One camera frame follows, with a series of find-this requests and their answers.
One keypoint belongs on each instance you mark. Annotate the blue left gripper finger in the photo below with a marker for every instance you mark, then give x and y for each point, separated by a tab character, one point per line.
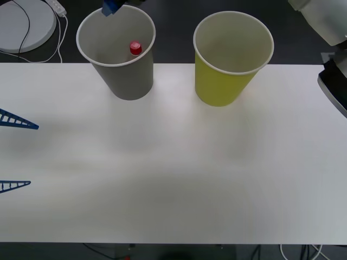
13	120
11	185

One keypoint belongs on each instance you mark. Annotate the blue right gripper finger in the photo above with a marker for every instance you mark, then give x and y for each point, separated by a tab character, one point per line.
109	7

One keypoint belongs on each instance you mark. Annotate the clear bottle with red cap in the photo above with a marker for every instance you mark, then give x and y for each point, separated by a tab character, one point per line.
135	48

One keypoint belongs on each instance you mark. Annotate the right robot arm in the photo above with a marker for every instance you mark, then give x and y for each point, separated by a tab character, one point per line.
332	24

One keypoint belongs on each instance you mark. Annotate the white power strip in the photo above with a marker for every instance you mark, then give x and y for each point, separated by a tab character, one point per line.
58	7

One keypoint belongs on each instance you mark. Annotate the grey plastic waste bin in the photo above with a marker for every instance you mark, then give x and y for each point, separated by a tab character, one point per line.
130	81

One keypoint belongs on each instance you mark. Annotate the white round disc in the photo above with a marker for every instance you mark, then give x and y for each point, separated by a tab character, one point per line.
16	29

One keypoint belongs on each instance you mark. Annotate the yellow-green plastic waste bin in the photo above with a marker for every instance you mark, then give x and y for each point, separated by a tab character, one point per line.
217	86

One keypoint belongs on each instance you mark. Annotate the black and white marker tag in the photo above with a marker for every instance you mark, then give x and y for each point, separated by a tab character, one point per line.
326	57

